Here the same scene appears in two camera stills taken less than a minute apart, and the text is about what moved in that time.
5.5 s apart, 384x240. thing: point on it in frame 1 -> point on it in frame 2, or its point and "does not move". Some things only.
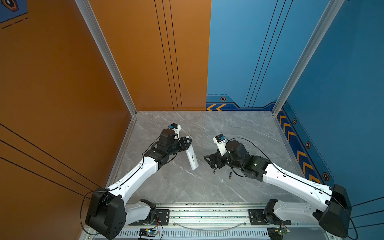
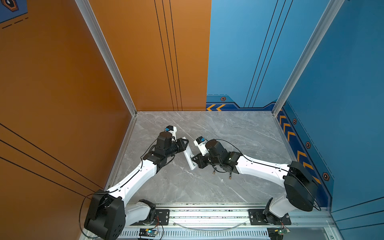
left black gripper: (184, 144) does not move
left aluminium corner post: (107, 53) does not move
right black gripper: (217, 156) -> (199, 160)
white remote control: (192, 158) does not move
